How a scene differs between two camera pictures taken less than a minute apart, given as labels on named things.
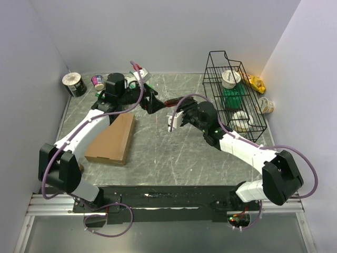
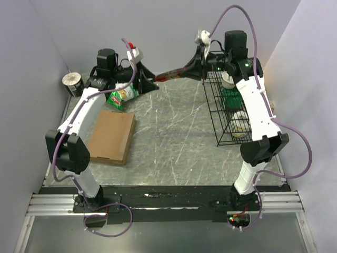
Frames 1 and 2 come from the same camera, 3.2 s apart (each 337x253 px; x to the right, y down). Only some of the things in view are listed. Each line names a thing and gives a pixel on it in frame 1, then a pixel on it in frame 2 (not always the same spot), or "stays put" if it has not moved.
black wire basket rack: x=226 y=83 stays put
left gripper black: x=154 y=104 -> x=144 y=86
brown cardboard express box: x=111 y=145 stays put
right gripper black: x=186 y=105 -> x=195 y=66
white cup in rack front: x=241 y=120 stays put
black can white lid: x=74 y=85 stays put
